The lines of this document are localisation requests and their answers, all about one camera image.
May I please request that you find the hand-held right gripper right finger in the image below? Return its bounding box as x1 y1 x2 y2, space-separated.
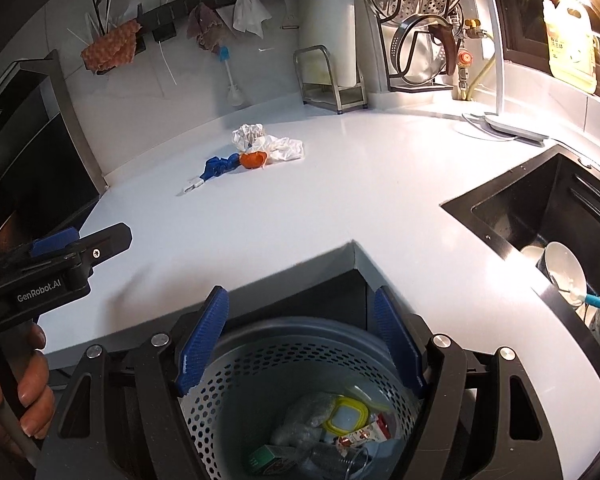
374 285 588 480

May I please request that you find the grey perforated basket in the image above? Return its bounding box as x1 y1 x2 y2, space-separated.
177 315 431 480

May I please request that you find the white cloth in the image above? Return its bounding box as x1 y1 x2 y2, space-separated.
231 0 272 39

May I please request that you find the dark window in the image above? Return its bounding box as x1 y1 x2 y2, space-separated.
484 0 600 106

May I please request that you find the steel board rack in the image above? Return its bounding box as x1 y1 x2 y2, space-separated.
294 45 368 113

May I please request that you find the brown cloth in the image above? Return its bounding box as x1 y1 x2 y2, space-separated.
186 2 231 56

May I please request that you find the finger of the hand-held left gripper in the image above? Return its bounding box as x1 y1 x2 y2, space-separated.
62 224 133 271
27 227 81 258

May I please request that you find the orange cloth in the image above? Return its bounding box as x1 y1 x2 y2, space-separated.
81 19 143 73

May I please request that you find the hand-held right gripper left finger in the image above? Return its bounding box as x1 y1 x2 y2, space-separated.
35 285 231 480

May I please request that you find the white tissue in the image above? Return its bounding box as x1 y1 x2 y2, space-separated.
265 135 305 163

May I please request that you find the faucet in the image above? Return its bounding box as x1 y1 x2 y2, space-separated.
462 0 550 143

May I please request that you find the clear plastic bag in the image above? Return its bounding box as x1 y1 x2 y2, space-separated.
270 392 341 448

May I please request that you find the black wire lid rack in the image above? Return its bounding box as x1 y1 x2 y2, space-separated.
375 0 468 93

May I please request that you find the green carton box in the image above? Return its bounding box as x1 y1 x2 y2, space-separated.
247 444 291 476

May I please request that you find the black hook rail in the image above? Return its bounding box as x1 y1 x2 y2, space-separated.
95 0 295 68

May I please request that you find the black range hood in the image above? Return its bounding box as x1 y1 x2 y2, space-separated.
0 50 106 261

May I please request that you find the person's left hand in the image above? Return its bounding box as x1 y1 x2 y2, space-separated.
0 322 57 443

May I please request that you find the blue handled brush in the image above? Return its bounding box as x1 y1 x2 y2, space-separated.
562 282 600 313

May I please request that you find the crumpled white paper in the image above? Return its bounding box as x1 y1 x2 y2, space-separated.
232 122 268 153

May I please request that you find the clear cup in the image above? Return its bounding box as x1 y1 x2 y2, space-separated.
307 442 378 480

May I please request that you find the brass gas valve with hose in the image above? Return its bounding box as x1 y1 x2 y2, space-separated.
450 17 495 103

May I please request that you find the yellow lid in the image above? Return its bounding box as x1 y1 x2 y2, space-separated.
322 396 373 433

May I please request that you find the white cutting board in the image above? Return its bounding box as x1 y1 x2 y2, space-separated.
297 0 368 91

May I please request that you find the white cable tie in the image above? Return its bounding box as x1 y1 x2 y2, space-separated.
157 42 178 87

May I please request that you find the small white bowl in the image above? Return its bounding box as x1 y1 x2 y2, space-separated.
521 245 548 268

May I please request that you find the white bottle brush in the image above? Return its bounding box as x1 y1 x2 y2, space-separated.
219 45 245 107

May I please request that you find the glass pot lid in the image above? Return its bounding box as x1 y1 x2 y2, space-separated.
392 12 464 88

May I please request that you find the patterned snack wrapper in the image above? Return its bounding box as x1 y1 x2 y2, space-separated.
337 412 395 448

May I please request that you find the black sink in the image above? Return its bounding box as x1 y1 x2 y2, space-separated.
440 142 600 376

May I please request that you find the yellow detergent bottle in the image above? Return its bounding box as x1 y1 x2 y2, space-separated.
542 0 600 93

